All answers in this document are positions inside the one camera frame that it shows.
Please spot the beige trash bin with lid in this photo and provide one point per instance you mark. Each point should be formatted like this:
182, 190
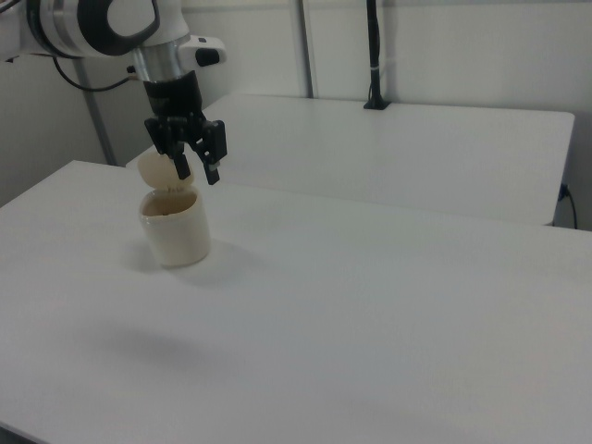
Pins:
178, 240

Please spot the grey metal frame post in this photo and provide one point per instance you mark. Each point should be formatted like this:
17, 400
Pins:
101, 131
307, 46

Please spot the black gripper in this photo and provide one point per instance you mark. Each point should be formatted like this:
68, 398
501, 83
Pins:
173, 104

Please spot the white side table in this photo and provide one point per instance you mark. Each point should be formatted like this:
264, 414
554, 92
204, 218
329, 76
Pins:
393, 152

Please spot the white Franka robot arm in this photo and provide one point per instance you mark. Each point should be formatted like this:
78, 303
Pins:
60, 28

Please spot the black pole with clamp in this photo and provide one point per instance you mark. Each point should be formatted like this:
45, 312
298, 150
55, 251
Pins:
374, 55

